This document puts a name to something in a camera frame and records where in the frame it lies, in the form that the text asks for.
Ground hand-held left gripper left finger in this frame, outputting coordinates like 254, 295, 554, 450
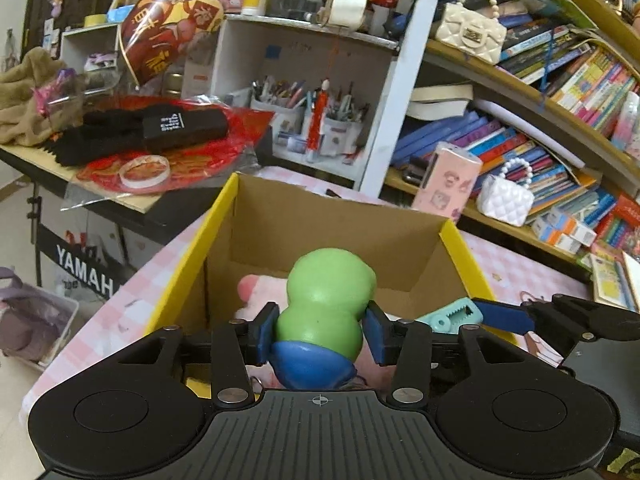
60, 302, 281, 408

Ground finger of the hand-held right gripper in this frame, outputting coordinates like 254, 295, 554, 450
472, 294, 640, 346

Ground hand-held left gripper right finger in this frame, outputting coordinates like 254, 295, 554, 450
364, 301, 581, 407

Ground pink plush pig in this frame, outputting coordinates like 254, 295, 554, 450
232, 274, 401, 396

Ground green and blue toy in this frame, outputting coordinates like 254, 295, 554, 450
270, 247, 378, 391

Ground yellow cardboard box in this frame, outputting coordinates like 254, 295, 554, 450
145, 172, 518, 396

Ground pink checkered printed desk mat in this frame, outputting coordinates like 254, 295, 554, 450
20, 165, 596, 411

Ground pile of workbooks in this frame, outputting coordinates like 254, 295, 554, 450
587, 250, 640, 311

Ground orange and blue carton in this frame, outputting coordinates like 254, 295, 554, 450
555, 222, 598, 256
531, 209, 576, 243

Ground pink cylinder container with stickers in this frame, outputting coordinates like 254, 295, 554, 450
411, 142, 483, 223

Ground red boxed book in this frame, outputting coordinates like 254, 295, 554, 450
612, 192, 640, 221

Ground black electric keyboard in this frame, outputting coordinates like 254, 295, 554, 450
0, 142, 211, 233

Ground row of colourful children's books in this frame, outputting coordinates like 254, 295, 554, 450
390, 110, 640, 256

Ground wooden bookshelf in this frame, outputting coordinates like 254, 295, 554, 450
380, 0, 640, 281

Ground red foil bag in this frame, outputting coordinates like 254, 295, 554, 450
75, 95, 276, 193

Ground black keyboard stand banner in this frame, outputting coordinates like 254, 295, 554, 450
35, 222, 136, 301

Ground clear tape roll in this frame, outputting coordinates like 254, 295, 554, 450
119, 155, 171, 192

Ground white pen holder with pens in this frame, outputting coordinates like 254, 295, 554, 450
325, 87, 368, 156
250, 77, 308, 133

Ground thick cream paperback book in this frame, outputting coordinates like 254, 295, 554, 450
412, 84, 475, 103
406, 100, 472, 122

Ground red firecracker ornament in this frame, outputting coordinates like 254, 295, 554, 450
306, 77, 333, 163

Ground white shelf unit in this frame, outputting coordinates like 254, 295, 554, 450
60, 0, 446, 196

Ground pastel rainbow bottle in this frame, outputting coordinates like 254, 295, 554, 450
611, 91, 640, 148

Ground black knitted gloves with label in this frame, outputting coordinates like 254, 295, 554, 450
50, 105, 228, 168

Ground clear bin with purple bag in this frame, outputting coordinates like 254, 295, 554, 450
0, 267, 81, 371

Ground row of slim bright books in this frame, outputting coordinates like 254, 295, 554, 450
497, 10, 640, 138

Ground cream quilted handbag gold clasp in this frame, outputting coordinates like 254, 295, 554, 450
435, 0, 508, 65

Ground red and gold foil decoration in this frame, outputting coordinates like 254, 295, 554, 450
117, 0, 226, 86

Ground dark glass jar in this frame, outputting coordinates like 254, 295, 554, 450
290, 0, 325, 23

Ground brown fleece cloth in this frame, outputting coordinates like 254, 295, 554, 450
0, 47, 86, 148

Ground white quilted handbag pearl handle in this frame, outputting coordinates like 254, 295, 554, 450
475, 157, 535, 227

